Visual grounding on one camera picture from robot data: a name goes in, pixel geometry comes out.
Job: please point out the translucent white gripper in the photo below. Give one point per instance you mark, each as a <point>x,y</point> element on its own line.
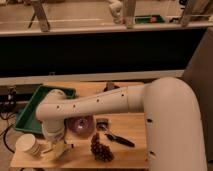
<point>56,146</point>

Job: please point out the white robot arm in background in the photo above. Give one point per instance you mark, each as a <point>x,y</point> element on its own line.
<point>115,7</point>

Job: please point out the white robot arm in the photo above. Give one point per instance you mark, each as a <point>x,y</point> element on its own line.
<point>174,132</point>

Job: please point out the white paper cup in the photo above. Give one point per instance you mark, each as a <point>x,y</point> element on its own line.
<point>28,144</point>

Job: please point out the purple plastic bowl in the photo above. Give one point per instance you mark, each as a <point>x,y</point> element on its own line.
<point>81,126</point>

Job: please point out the green plastic tray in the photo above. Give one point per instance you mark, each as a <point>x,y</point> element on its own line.
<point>26,121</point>

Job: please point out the wooden table board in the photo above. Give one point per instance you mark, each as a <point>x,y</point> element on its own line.
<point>130,126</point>

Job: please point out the green tray in background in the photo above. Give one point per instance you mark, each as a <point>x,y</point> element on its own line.
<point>147,19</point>

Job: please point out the black handled brush tool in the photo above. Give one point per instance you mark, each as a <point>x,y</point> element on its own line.
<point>102,124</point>

